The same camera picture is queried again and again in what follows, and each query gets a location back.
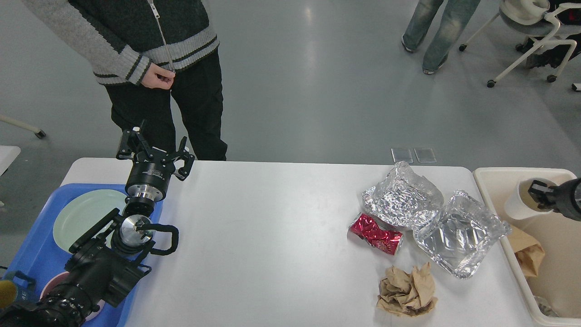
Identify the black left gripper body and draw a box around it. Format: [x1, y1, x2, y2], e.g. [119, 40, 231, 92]
[125, 152, 176, 202]

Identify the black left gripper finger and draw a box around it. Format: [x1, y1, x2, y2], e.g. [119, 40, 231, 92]
[116, 120, 156, 162]
[166, 136, 195, 181]

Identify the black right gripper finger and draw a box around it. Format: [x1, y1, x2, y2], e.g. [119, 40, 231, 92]
[528, 180, 556, 211]

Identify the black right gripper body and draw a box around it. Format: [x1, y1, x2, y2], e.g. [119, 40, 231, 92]
[552, 178, 581, 222]

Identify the white paper cup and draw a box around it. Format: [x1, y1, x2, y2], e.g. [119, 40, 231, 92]
[504, 178, 556, 221]

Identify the light green plate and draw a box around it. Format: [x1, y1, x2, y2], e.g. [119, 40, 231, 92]
[53, 189, 125, 252]

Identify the aluminium foil tray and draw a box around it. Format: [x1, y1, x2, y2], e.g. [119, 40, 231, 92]
[413, 190, 512, 279]

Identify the pink mug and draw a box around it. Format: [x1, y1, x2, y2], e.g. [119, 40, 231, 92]
[41, 271, 105, 321]

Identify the aluminium foil sheet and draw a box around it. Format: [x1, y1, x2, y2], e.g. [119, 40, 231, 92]
[361, 161, 444, 230]

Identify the brown paper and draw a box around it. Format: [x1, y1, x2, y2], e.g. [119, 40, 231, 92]
[507, 225, 545, 277]
[376, 263, 438, 317]

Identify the crushed red can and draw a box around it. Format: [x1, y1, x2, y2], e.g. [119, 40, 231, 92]
[348, 213, 403, 255]

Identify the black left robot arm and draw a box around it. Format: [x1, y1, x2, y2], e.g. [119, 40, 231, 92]
[1, 127, 195, 327]

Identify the brown paper in bin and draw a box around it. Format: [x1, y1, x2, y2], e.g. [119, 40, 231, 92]
[507, 225, 545, 277]

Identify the person in grey sweater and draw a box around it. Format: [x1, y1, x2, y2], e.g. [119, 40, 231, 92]
[24, 0, 227, 161]

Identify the white chair left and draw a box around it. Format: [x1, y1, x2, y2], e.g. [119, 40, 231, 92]
[0, 114, 46, 139]

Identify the white chair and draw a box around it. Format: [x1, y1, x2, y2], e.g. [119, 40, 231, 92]
[459, 0, 580, 88]
[0, 114, 46, 139]

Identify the beige waste bin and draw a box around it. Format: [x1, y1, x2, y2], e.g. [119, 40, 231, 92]
[473, 167, 581, 327]

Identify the small white side table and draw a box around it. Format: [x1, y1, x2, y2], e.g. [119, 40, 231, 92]
[0, 145, 21, 176]

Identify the blue plastic tray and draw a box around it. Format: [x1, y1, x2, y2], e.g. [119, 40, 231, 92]
[8, 183, 138, 327]

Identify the seated person in black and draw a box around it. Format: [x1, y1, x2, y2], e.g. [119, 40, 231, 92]
[527, 0, 581, 69]

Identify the blue HOME mug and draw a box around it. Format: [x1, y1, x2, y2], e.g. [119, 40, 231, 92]
[0, 270, 38, 310]

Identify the white chair right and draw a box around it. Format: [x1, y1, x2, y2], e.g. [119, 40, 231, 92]
[459, 0, 580, 88]

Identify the person in blue jeans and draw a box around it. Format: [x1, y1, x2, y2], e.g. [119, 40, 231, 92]
[401, 0, 480, 75]

